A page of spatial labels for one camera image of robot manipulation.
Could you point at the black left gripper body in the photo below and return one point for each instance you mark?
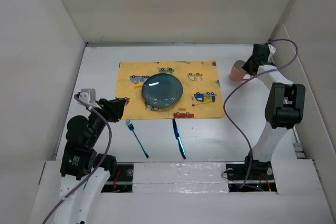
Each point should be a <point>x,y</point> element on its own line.
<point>99,124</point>

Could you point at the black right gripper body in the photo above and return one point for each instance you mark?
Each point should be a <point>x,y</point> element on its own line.
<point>247,66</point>

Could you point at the pink ceramic mug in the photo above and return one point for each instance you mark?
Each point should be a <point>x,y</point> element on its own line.
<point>237,72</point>

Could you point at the yellow vehicle print cloth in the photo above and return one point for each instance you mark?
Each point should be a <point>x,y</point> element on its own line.
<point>201,98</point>

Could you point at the dark teal ceramic plate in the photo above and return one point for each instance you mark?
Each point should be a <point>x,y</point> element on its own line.
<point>162,90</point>

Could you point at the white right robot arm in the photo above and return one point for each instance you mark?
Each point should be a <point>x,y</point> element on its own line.
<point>285,103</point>

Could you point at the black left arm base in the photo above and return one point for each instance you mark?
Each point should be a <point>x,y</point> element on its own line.
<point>121,181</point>

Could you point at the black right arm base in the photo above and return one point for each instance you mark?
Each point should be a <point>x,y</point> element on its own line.
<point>249,176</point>

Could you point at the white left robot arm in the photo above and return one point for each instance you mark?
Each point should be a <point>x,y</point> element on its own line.
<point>77,196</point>

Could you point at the blue metal fork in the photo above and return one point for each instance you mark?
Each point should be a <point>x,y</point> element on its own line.
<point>131,128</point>

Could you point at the blue metal knife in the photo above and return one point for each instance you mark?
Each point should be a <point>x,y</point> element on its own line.
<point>177,136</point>

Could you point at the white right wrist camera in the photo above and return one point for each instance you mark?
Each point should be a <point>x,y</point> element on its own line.
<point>272,50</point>

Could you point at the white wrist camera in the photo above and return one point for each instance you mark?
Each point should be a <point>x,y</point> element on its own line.
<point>87,98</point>
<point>272,50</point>

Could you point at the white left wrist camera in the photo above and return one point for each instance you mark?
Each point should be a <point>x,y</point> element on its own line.
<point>87,98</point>

